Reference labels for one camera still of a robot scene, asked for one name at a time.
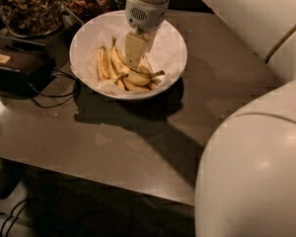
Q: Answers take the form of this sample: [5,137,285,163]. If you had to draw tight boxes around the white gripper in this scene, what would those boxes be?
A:
[125,0,169,68]

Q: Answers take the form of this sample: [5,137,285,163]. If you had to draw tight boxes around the large curved yellow banana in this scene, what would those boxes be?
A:
[110,37,165,86]

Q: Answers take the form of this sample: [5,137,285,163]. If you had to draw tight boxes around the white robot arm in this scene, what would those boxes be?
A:
[194,0,296,237]

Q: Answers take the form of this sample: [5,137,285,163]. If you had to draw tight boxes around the back right banana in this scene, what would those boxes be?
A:
[137,57,164,79]

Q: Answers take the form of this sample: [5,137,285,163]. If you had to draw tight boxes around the leftmost spotted banana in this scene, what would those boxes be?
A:
[97,46,110,81]

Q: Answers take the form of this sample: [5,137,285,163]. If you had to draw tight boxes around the white bowl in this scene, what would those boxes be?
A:
[69,10,188,102]

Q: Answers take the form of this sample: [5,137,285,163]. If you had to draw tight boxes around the lower front banana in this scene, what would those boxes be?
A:
[113,73,150,92]

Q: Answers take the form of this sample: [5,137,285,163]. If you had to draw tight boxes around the dark metal stand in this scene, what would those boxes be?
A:
[0,16,81,68]

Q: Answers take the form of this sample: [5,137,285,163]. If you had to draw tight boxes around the glass jar of nuts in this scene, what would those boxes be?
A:
[0,0,63,38]

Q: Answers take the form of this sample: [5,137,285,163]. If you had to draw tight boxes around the black device with label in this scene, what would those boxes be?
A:
[0,48,56,97]

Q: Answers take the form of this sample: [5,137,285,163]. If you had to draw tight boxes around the black cable on table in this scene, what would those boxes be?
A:
[29,68,82,110]

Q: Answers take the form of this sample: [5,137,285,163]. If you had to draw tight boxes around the black floor cable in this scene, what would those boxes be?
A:
[0,185,40,237]

